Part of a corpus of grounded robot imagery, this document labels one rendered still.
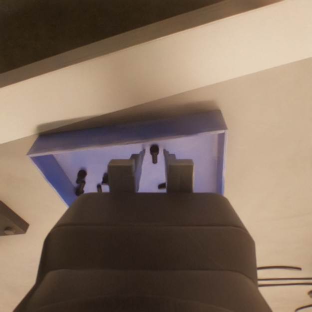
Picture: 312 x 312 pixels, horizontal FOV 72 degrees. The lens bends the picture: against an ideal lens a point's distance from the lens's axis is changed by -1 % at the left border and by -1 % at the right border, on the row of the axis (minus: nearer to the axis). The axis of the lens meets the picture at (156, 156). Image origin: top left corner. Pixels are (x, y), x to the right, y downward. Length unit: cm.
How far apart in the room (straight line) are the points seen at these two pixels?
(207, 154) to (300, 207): 13
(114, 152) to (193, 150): 6
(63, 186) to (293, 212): 23
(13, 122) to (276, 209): 25
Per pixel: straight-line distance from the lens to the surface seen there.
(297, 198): 25
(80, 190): 20
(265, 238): 31
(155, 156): 16
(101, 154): 17
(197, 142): 16
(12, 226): 29
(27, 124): 18
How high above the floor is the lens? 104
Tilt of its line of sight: 47 degrees down
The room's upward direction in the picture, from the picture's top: 179 degrees counter-clockwise
